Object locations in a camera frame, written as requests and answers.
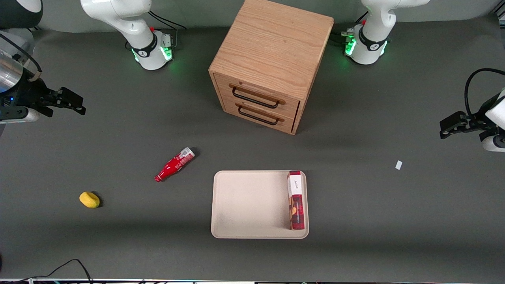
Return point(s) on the small white paper scrap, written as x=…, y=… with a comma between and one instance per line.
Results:
x=399, y=165

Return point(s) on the yellow lemon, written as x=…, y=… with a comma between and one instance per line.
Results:
x=89, y=199

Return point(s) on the wooden two-drawer cabinet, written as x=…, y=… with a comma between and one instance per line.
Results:
x=272, y=51

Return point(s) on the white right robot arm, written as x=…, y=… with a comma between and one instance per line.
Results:
x=130, y=23

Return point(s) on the beige plastic tray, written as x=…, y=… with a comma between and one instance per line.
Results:
x=252, y=205

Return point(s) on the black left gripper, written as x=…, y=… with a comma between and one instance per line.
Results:
x=476, y=117

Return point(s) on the grey chair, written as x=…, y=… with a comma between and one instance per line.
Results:
x=25, y=45

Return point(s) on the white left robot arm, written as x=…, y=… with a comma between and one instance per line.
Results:
x=373, y=35

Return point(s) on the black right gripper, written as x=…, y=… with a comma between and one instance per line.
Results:
x=32, y=93

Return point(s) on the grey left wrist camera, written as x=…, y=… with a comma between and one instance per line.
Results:
x=494, y=144

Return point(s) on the red white cookie box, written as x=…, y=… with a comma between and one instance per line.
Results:
x=296, y=199

